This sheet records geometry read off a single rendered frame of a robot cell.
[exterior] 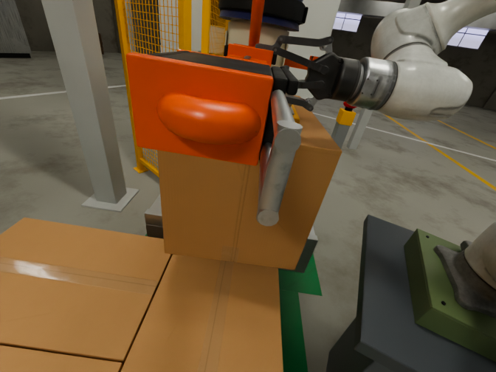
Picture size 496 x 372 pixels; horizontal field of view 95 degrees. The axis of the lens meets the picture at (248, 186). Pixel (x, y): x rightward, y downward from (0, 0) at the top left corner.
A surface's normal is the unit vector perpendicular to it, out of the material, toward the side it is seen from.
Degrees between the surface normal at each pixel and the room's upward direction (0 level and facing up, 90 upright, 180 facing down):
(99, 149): 90
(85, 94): 90
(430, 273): 4
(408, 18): 51
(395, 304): 0
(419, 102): 99
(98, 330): 0
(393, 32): 55
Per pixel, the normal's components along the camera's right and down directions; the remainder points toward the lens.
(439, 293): 0.18, -0.79
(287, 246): -0.04, 0.53
